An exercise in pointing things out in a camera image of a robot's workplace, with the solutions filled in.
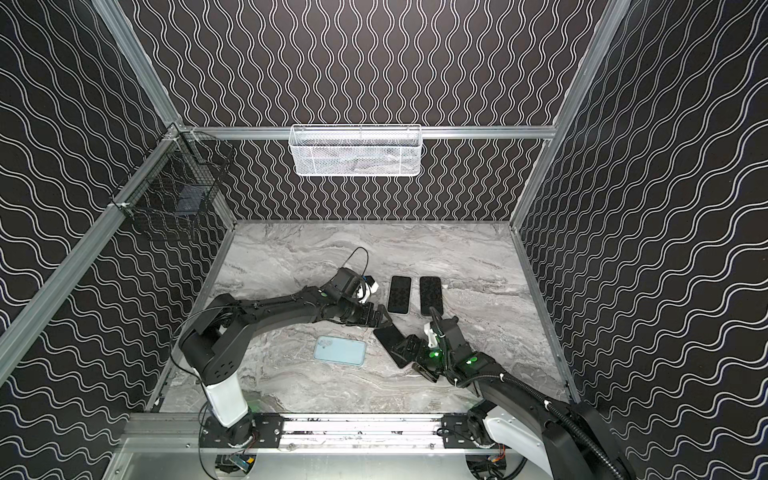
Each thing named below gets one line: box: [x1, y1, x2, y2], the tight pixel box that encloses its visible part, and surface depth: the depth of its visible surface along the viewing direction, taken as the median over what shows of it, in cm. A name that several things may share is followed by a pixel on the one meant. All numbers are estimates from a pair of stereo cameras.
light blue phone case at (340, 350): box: [314, 336, 367, 366], surface depth 90 cm
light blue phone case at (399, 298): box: [387, 275, 412, 316], surface depth 105 cm
